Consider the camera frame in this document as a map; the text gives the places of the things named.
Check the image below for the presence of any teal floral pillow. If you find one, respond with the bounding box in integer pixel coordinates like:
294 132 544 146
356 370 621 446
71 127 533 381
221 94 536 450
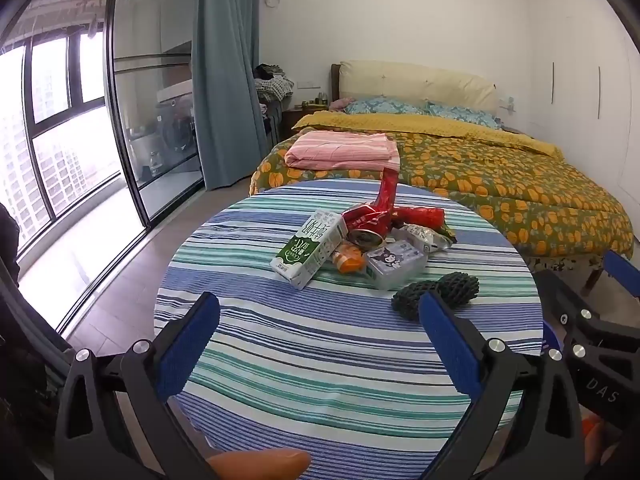
427 102 502 130
344 97 429 116

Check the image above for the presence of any wooden nightstand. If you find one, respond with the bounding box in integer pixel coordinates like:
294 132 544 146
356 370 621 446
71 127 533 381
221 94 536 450
280 105 331 136

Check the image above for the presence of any long red strip wrapper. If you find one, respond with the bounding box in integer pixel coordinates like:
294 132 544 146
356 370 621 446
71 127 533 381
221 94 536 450
376 167 402 221

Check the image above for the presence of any black foam fruit net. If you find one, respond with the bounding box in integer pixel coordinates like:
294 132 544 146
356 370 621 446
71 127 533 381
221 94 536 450
391 270 480 321

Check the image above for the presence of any sliding glass door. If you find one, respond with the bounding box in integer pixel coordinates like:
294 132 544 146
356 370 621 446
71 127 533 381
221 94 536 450
102 0 206 231

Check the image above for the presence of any bed with floral duvet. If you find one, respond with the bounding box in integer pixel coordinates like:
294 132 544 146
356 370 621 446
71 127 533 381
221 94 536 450
249 111 635 261

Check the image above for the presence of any pile of clothes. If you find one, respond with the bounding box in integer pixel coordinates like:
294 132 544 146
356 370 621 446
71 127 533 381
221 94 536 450
252 62 296 103

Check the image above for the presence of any small orange packet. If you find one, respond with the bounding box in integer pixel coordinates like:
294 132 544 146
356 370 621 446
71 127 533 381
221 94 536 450
330 242 366 275

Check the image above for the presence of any cartoon print tissue pack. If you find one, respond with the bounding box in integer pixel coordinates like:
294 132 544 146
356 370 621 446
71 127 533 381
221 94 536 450
365 239 428 291

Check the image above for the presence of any black framed window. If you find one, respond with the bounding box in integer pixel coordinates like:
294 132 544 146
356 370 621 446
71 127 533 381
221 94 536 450
0 25 123 256

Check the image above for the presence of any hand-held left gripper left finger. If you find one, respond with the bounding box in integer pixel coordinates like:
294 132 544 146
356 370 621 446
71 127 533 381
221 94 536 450
54 291 223 480

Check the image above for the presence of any white yellow snack packet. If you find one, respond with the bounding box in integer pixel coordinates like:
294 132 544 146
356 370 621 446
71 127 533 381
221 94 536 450
397 224 441 257

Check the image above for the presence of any striped tablecloth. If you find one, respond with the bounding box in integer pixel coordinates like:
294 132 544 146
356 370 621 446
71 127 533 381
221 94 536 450
152 178 546 466

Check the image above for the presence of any washing machine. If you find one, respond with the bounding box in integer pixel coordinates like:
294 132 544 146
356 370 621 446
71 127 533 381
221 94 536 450
155 80 198 171

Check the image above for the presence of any person's left hand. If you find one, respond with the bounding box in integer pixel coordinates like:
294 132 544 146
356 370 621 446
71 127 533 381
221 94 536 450
207 449 312 480

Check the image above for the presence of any crushed red can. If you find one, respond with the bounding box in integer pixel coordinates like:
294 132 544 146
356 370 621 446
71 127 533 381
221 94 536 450
342 202 396 249

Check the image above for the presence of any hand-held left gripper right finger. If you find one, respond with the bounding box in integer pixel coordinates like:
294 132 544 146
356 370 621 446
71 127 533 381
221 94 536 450
419 291 583 480

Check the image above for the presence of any pink folded blanket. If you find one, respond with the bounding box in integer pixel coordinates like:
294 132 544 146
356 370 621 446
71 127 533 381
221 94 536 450
284 130 401 172

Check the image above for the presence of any white wardrobe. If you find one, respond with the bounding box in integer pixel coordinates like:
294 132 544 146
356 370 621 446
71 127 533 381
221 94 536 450
525 0 640 201

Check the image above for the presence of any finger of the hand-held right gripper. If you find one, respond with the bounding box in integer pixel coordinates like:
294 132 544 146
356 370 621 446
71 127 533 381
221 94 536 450
602 250 640 306
536 270 608 356

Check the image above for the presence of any cream headboard cushion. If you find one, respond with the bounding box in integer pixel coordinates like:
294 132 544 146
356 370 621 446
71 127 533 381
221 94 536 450
339 60 500 113

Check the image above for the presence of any leaf print bed skirt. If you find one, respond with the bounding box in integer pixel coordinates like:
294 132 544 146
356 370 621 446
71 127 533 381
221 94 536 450
525 252 618 274

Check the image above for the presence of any green white milk carton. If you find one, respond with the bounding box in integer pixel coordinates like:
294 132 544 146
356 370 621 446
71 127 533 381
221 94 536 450
270 208 349 291

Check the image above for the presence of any red snack packet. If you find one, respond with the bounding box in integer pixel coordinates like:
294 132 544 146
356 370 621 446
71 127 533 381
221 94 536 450
395 206 446 233

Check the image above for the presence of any blue grey curtain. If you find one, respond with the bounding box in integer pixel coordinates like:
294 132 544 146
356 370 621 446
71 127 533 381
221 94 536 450
191 0 268 190

